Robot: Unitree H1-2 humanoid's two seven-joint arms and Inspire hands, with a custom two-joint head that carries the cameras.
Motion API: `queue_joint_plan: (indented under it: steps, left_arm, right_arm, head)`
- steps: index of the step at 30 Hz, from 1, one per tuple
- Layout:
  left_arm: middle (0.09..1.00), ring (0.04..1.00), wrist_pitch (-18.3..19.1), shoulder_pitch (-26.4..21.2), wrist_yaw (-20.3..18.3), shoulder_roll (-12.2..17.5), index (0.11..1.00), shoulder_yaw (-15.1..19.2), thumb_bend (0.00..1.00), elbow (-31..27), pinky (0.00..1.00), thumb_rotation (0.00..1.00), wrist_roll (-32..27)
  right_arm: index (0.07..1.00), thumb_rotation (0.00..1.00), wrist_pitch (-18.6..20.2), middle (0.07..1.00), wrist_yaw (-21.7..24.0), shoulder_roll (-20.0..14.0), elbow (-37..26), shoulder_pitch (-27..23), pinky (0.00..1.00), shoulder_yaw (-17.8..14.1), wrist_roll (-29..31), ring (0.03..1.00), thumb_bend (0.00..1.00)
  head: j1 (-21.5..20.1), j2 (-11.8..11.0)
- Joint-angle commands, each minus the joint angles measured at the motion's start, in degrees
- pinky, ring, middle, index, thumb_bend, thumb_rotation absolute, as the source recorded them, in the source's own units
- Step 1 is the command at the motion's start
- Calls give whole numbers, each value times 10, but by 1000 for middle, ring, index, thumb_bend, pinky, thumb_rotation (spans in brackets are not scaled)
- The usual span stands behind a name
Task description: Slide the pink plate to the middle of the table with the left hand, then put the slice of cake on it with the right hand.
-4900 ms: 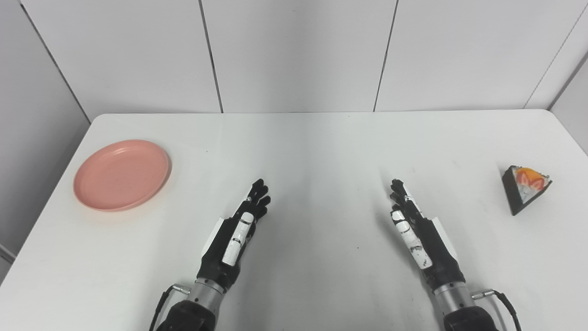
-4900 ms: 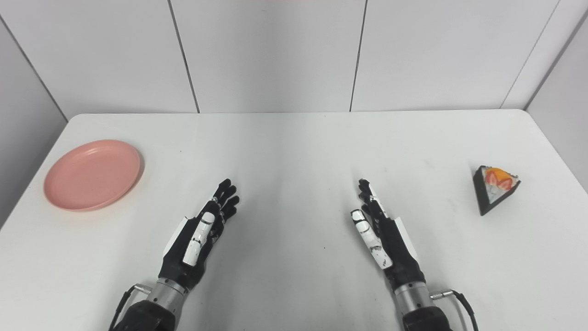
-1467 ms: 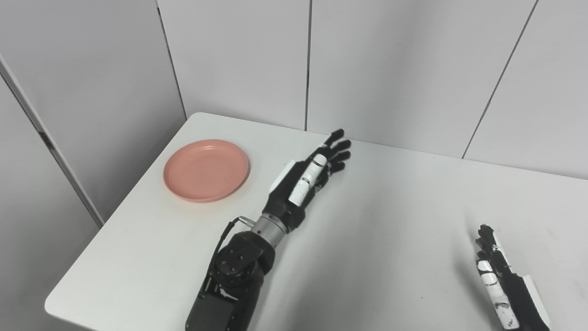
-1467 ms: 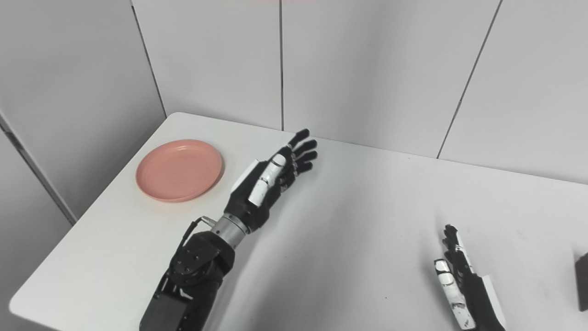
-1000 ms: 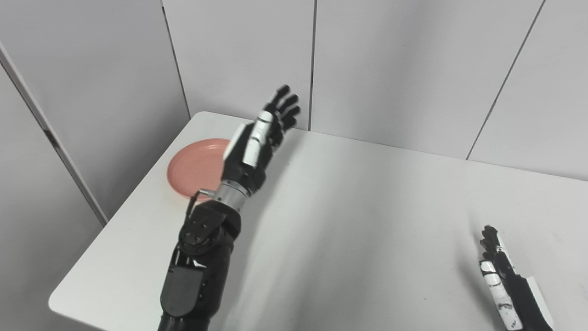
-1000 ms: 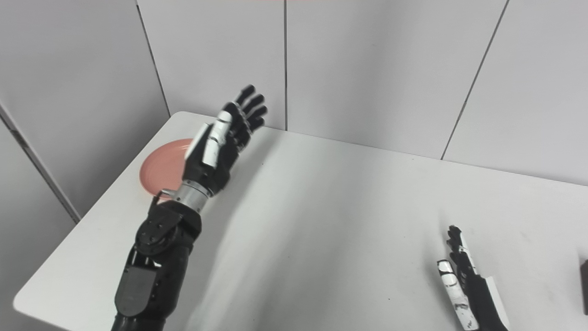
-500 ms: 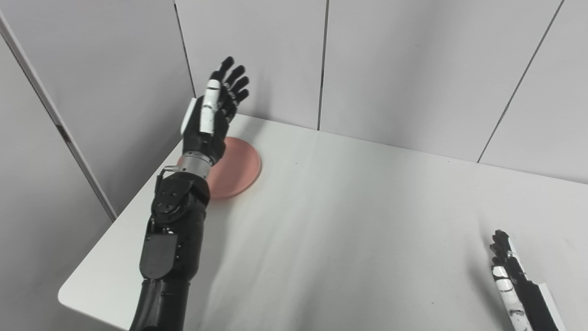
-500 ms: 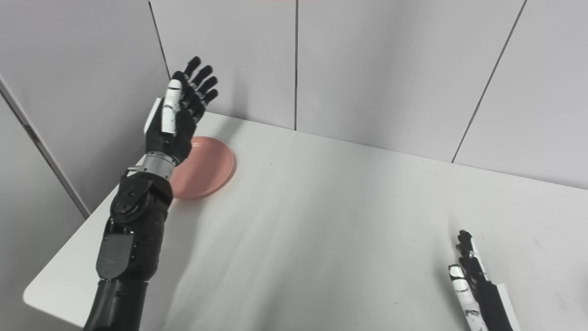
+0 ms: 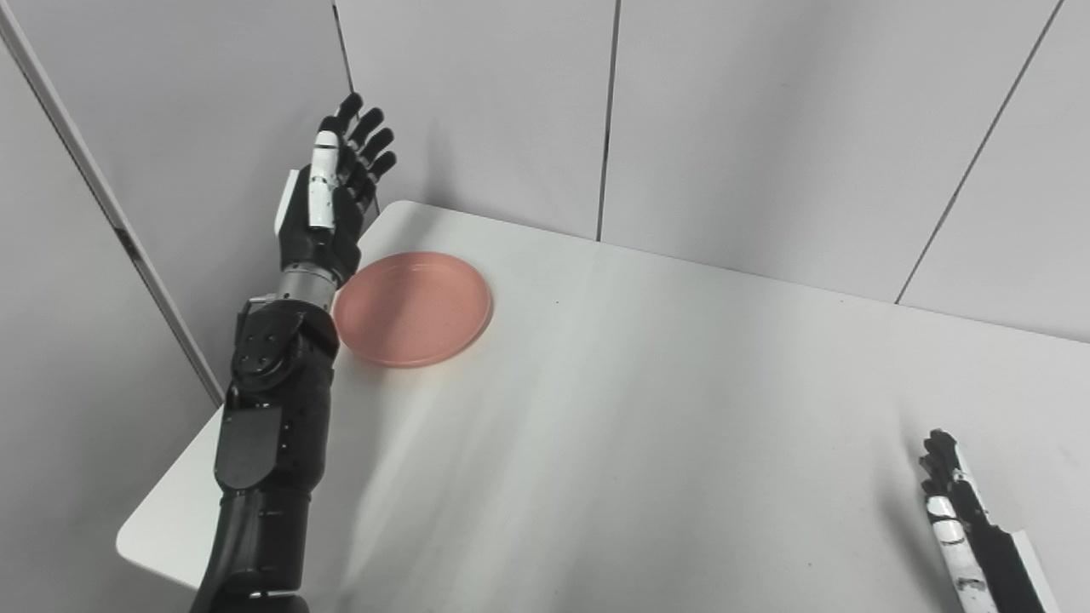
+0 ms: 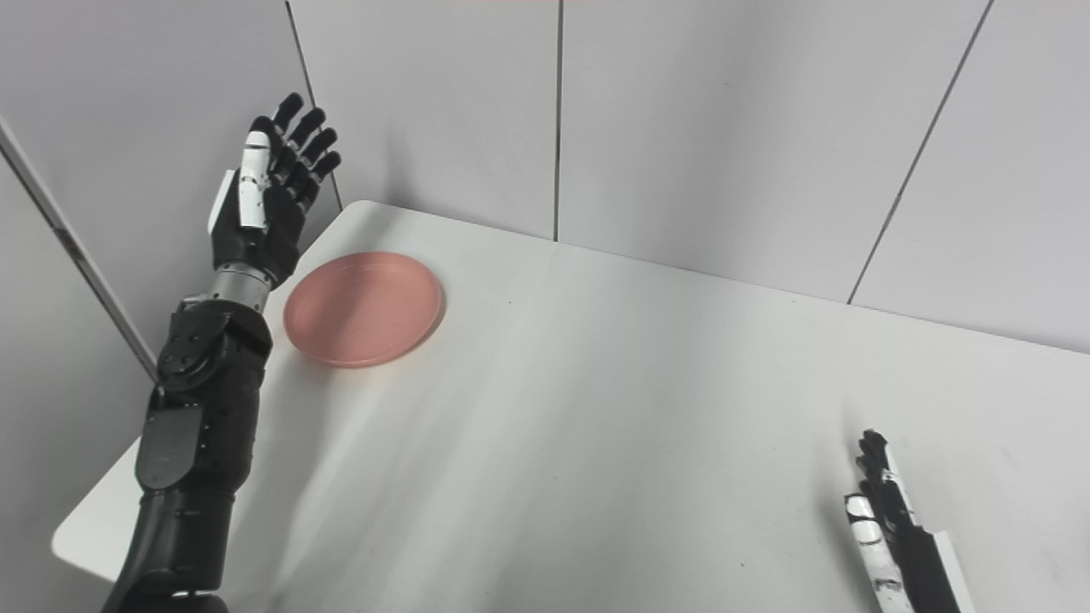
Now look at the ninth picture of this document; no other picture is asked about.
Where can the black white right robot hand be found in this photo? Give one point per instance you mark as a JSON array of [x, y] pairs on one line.
[[996, 562]]

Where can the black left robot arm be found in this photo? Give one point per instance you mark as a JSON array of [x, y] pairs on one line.
[[272, 426]]

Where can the pink round plate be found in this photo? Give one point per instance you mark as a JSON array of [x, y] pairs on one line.
[[413, 311]]

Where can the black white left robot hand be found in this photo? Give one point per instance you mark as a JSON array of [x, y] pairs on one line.
[[319, 243]]

